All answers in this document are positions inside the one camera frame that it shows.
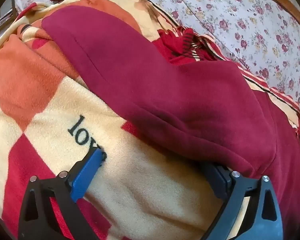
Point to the floral bed sheet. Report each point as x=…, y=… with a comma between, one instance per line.
x=240, y=17

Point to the wooden chair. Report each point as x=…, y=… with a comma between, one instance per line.
x=5, y=21

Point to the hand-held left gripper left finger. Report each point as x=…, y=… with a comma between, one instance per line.
x=88, y=173

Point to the maroon small garment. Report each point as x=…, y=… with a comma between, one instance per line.
x=165, y=80

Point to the red and cream printed blanket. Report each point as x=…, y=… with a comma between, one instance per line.
x=140, y=202

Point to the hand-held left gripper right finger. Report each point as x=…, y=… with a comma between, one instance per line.
x=220, y=180

